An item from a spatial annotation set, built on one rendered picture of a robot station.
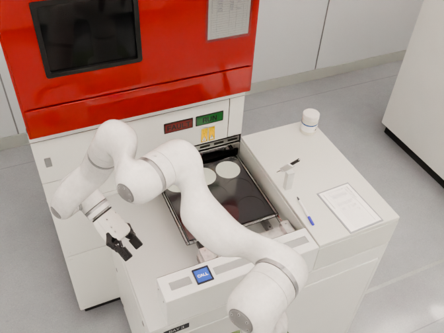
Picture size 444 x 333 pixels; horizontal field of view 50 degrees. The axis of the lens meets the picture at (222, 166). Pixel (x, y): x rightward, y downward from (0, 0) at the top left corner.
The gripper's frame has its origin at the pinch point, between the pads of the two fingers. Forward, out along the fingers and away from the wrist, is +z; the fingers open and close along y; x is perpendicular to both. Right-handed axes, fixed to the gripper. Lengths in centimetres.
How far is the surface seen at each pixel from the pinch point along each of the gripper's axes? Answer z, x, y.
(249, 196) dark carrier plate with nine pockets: 15, 29, -42
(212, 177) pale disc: 1, 20, -48
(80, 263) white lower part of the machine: -5, -53, -47
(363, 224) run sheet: 46, 58, -31
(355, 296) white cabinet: 80, 33, -58
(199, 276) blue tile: 19.6, 12.3, -0.1
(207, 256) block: 18.5, 12.4, -13.5
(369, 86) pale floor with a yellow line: 42, 97, -297
